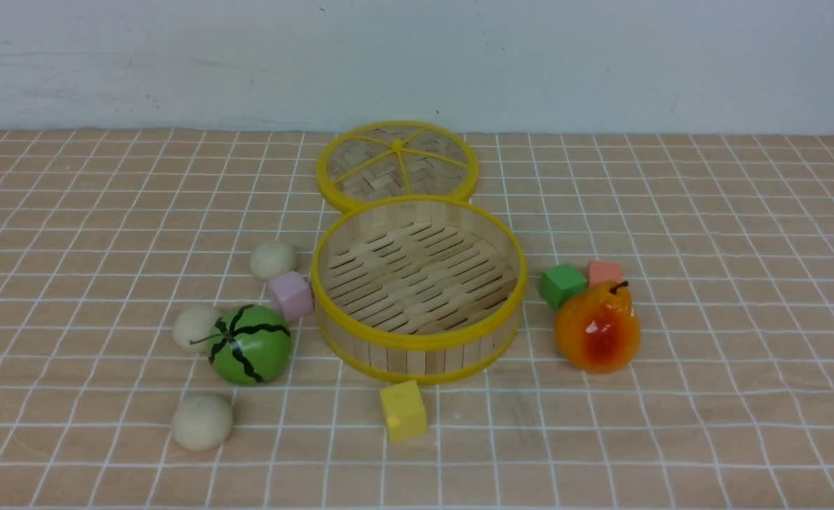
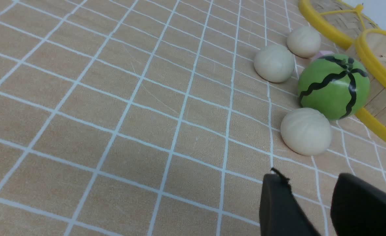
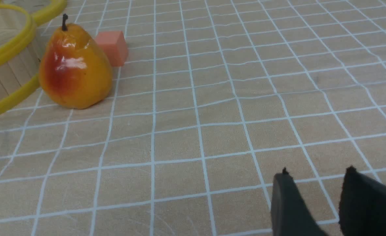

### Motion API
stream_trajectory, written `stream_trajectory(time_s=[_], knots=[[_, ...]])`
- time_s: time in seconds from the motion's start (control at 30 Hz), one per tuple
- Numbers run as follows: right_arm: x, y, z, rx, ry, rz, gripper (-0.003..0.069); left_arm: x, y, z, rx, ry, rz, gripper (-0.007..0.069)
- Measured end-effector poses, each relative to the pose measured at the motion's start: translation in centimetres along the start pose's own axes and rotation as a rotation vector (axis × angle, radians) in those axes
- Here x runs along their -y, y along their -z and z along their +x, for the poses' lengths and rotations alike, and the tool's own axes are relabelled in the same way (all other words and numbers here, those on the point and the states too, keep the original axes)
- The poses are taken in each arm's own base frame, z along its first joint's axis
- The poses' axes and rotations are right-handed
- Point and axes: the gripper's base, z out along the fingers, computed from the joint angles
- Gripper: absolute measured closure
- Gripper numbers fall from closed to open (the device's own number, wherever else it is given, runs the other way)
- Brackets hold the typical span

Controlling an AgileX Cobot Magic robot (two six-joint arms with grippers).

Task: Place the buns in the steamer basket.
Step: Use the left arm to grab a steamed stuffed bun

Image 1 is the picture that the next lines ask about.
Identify green foam cube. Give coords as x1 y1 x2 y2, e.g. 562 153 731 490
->
539 263 588 311

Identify orange toy pear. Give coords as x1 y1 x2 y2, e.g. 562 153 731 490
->
554 280 641 373

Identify yellow foam cube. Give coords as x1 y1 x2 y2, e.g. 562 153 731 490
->
380 380 428 442

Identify white bun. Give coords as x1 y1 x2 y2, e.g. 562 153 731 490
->
249 242 298 281
172 303 222 353
171 393 234 451

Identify checkered orange tablecloth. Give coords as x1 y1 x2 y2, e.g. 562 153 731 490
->
0 129 834 509

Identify green toy watermelon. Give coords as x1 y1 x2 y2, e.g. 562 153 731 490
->
193 304 293 385

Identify bamboo steamer tray yellow rim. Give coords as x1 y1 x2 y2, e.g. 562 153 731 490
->
311 195 528 385

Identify pink foam cube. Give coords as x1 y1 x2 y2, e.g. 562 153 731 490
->
267 271 314 322

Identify bamboo steamer lid yellow rim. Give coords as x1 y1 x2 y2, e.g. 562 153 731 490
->
314 120 481 212

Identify orange foam cube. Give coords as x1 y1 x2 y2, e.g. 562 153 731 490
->
586 259 624 288

